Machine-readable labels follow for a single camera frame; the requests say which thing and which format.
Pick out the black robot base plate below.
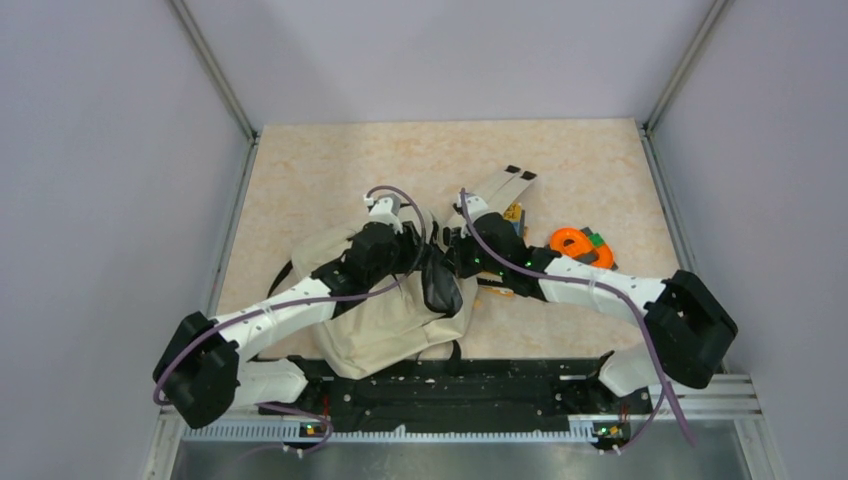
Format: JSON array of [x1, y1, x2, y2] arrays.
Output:
[[291, 356, 653, 433]]

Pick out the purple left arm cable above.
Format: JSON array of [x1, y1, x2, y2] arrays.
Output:
[[152, 185, 429, 458]]

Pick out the aluminium frame rail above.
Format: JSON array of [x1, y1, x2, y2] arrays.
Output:
[[141, 1, 260, 479]]

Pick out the orange curved toy track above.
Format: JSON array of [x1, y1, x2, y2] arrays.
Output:
[[548, 227, 588, 261]]

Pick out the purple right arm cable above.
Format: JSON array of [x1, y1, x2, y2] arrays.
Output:
[[458, 188, 698, 458]]

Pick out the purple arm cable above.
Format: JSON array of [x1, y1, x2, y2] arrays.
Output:
[[458, 188, 698, 458], [152, 185, 429, 458]]

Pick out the green toy brick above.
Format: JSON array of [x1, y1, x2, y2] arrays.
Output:
[[588, 233, 605, 248]]

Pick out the orange pink highlighter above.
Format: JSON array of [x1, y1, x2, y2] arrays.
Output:
[[480, 285, 514, 297]]

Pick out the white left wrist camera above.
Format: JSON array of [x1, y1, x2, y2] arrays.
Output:
[[363, 194, 403, 233]]

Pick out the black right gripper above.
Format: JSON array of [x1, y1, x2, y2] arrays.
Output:
[[441, 224, 507, 280]]

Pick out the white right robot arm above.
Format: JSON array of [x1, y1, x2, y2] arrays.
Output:
[[438, 212, 738, 412]]

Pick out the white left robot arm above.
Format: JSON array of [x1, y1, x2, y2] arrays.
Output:
[[153, 222, 428, 428]]

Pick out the cream canvas backpack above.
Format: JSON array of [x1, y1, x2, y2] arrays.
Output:
[[267, 165, 536, 380]]

